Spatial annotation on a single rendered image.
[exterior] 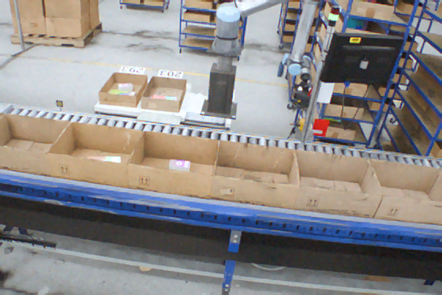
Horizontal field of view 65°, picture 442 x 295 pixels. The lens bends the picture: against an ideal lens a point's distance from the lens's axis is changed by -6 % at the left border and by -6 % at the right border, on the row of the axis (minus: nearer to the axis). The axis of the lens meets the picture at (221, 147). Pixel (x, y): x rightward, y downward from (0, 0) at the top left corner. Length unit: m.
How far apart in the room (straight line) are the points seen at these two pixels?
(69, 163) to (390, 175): 1.63
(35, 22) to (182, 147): 4.88
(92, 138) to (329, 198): 1.24
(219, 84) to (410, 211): 1.48
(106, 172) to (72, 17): 4.61
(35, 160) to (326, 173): 1.46
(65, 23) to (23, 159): 4.48
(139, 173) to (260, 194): 0.56
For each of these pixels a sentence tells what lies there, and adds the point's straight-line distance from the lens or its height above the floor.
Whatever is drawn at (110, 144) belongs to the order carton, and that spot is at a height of 0.93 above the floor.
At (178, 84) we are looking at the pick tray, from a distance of 3.02.
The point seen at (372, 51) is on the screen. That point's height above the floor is 1.47.
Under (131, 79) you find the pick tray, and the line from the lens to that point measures 3.10.
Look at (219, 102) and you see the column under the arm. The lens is 2.67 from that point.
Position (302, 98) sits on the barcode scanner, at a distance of 2.45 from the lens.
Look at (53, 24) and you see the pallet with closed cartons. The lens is 6.32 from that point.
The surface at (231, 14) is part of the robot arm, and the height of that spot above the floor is 1.48.
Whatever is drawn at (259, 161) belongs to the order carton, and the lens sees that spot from 1.95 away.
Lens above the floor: 2.08
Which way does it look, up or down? 34 degrees down
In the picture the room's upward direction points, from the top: 7 degrees clockwise
